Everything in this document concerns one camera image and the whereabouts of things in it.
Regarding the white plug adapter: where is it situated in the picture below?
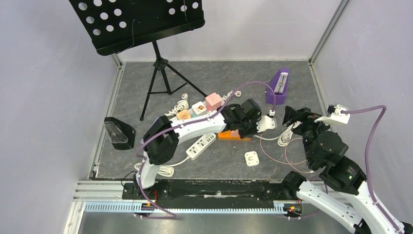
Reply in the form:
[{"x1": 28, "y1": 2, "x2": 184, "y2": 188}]
[{"x1": 244, "y1": 151, "x2": 260, "y2": 167}]

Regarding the white coiled power cord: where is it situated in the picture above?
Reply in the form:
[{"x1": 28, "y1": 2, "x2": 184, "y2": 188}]
[{"x1": 133, "y1": 156, "x2": 191, "y2": 178}]

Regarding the white twisted cord with plug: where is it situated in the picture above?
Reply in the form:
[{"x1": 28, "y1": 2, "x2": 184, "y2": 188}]
[{"x1": 223, "y1": 90, "x2": 242, "y2": 101}]

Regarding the beige cube socket adapter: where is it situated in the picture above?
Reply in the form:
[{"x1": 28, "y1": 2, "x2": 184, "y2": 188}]
[{"x1": 176, "y1": 110, "x2": 192, "y2": 120}]

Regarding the clear plastic tray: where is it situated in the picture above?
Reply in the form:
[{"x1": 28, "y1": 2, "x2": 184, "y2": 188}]
[{"x1": 104, "y1": 117, "x2": 136, "y2": 150}]

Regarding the white cube socket adapter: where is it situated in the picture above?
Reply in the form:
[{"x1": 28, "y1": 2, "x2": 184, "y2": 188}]
[{"x1": 191, "y1": 101, "x2": 207, "y2": 116}]

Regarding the white multicolour power strip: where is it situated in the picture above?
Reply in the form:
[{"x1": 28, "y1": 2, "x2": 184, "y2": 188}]
[{"x1": 166, "y1": 101, "x2": 211, "y2": 120}]

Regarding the white power strip with USB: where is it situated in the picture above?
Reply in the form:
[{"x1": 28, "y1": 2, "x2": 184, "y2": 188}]
[{"x1": 186, "y1": 133, "x2": 217, "y2": 160}]

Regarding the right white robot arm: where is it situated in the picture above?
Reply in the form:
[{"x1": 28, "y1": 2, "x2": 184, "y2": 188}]
[{"x1": 281, "y1": 105, "x2": 413, "y2": 234}]

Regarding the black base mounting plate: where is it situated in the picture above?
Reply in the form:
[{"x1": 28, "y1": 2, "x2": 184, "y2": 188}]
[{"x1": 122, "y1": 177, "x2": 305, "y2": 209}]

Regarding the white bundled cord right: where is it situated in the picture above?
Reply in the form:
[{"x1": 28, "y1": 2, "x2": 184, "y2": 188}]
[{"x1": 253, "y1": 121, "x2": 302, "y2": 148}]

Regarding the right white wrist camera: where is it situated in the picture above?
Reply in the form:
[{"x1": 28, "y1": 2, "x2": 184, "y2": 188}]
[{"x1": 314, "y1": 104, "x2": 350, "y2": 126}]

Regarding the orange power strip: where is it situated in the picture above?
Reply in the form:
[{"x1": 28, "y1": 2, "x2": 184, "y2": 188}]
[{"x1": 218, "y1": 130, "x2": 251, "y2": 141}]

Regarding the thin pink charger cable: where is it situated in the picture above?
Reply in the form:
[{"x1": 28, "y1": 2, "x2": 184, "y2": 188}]
[{"x1": 259, "y1": 136, "x2": 315, "y2": 175}]

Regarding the black perforated music stand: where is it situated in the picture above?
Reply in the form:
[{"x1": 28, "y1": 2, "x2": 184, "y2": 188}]
[{"x1": 69, "y1": 0, "x2": 207, "y2": 120}]

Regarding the white knotted strip cord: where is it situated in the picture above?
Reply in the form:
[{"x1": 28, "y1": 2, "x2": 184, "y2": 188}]
[{"x1": 164, "y1": 93, "x2": 190, "y2": 117}]

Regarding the aluminium rail frame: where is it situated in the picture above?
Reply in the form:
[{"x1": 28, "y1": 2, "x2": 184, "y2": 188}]
[{"x1": 72, "y1": 0, "x2": 367, "y2": 214}]

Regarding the purple metronome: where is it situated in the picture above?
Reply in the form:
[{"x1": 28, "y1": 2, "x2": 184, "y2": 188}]
[{"x1": 265, "y1": 68, "x2": 290, "y2": 105}]

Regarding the small pink charger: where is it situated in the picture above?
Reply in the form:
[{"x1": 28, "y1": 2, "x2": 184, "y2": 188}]
[{"x1": 230, "y1": 130, "x2": 240, "y2": 137}]

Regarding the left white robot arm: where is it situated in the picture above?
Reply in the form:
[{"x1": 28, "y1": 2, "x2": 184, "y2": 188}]
[{"x1": 134, "y1": 98, "x2": 273, "y2": 199}]

